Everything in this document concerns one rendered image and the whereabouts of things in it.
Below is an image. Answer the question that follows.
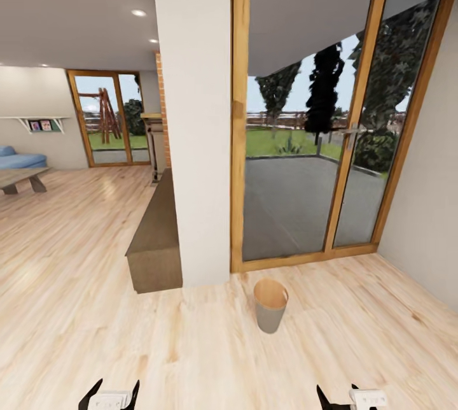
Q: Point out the trash can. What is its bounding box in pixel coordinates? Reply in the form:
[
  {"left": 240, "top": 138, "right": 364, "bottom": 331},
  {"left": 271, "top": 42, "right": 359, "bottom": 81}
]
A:
[{"left": 253, "top": 279, "right": 289, "bottom": 334}]

